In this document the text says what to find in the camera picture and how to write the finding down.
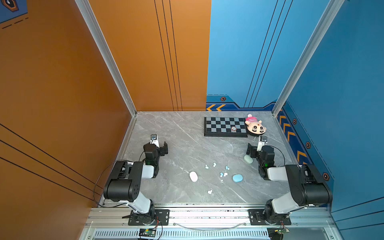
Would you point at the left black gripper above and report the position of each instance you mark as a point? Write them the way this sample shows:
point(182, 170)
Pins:
point(163, 151)

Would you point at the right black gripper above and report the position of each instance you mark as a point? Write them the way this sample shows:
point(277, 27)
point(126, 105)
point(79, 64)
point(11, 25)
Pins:
point(254, 150)

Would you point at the mint green earbud case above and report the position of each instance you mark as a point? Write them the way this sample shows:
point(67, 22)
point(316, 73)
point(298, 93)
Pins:
point(248, 159)

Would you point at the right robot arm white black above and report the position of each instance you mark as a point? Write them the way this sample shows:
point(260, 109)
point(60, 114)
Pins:
point(307, 188)

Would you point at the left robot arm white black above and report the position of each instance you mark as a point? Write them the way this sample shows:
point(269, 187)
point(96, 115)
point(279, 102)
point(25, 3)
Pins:
point(124, 185)

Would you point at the blue earbud case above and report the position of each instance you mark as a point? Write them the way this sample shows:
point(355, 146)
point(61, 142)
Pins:
point(237, 178)

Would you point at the white earbud case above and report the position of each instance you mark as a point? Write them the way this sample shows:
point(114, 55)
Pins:
point(193, 176)

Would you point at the pink plush toy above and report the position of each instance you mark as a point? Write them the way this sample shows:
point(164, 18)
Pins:
point(254, 127)

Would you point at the black grey checkerboard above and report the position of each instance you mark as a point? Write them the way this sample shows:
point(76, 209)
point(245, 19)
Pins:
point(221, 127)

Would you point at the left green circuit board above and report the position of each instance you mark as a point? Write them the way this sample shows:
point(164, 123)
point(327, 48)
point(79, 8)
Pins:
point(147, 233)

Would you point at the green circuit board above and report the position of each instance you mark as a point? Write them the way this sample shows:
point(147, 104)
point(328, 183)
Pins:
point(147, 233)
point(282, 230)

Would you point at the right green circuit board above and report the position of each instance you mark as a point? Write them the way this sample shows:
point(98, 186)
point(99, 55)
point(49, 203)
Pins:
point(282, 230)

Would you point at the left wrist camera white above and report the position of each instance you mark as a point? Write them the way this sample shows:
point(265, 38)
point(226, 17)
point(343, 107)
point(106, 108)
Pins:
point(154, 139)

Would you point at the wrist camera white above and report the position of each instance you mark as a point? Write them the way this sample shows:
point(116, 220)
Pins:
point(154, 139)
point(263, 140)

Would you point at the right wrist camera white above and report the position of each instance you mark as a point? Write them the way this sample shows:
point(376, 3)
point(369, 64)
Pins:
point(263, 140)

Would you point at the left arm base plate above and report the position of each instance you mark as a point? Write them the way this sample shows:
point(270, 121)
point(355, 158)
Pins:
point(150, 219)

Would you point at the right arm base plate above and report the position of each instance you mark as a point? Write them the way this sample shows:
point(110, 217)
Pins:
point(260, 217)

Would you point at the right aluminium corner post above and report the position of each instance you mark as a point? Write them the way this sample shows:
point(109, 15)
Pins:
point(318, 34)

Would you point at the aluminium corner post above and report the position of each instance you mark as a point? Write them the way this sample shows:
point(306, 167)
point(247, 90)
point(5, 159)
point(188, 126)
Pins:
point(318, 34)
point(101, 42)

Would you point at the left aluminium corner post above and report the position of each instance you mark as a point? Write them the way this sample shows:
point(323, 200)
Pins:
point(101, 42)

